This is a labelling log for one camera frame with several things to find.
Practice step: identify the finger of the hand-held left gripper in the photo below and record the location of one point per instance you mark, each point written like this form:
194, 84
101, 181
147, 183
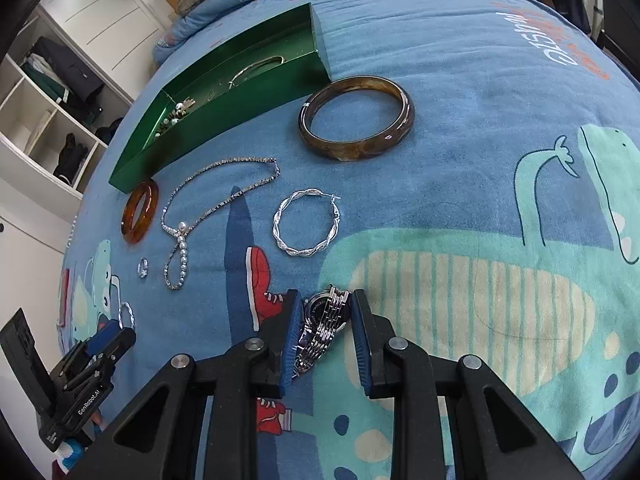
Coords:
122, 342
107, 334

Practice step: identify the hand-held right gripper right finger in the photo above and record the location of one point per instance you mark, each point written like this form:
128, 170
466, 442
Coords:
358, 345

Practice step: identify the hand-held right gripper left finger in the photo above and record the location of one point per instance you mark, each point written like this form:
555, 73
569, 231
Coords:
292, 340

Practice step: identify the twisted silver hoop earring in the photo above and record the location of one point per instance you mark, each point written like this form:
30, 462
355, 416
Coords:
129, 312
277, 222

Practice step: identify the silver metal wristwatch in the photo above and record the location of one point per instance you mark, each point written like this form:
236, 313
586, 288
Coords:
325, 320

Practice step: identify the small amber bangle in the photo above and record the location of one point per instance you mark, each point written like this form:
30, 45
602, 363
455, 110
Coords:
131, 230

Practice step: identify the large dark brown bangle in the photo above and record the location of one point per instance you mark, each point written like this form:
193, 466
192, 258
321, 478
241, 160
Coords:
350, 150

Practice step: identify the green jewelry tray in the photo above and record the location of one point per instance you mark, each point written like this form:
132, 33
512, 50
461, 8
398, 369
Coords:
240, 110

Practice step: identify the black bag on shelf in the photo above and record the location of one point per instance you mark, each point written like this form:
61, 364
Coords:
70, 155

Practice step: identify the black backpack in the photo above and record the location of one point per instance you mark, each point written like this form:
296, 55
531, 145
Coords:
111, 130

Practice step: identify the small pearl earrings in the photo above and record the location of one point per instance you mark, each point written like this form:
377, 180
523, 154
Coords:
174, 119

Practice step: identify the green white hanging garment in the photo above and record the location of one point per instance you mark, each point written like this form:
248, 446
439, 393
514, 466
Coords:
45, 82

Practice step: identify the dark hanging jacket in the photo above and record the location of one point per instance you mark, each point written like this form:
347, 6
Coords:
75, 70

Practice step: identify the thin silver bangle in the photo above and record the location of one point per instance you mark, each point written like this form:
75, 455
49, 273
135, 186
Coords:
237, 76

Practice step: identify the white wardrobe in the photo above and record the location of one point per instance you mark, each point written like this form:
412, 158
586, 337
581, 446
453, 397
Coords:
115, 10

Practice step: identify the dark blue tote bag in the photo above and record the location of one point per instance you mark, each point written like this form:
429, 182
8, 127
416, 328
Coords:
567, 7

